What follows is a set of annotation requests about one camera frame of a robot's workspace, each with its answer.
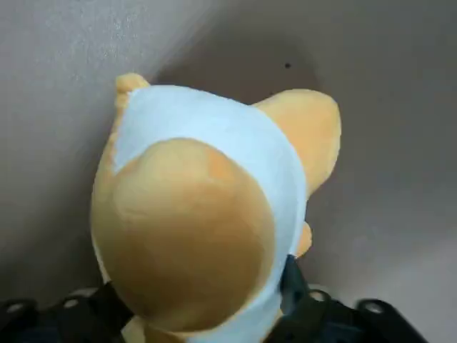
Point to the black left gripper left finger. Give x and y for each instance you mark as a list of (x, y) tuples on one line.
[(71, 318)]

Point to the orange plush doll white band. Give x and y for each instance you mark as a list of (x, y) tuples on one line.
[(178, 232)]

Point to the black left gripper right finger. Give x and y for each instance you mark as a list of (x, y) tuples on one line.
[(321, 318)]

